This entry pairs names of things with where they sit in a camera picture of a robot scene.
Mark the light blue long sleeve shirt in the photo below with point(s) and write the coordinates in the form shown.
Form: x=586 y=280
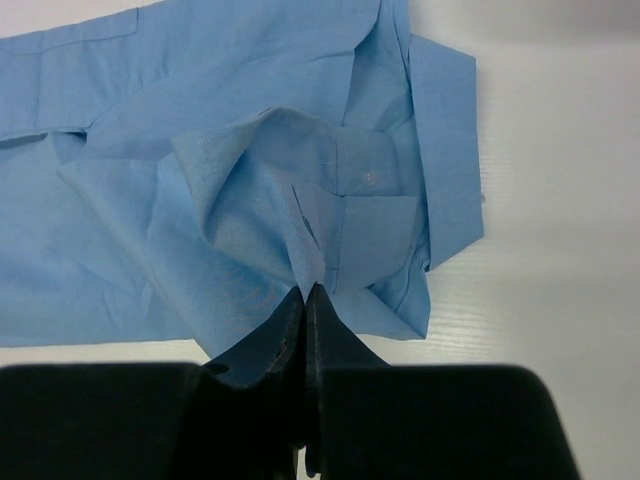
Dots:
x=172 y=171

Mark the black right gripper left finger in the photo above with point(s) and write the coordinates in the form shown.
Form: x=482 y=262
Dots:
x=230 y=418

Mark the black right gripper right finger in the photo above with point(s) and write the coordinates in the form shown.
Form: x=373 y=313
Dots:
x=371 y=420

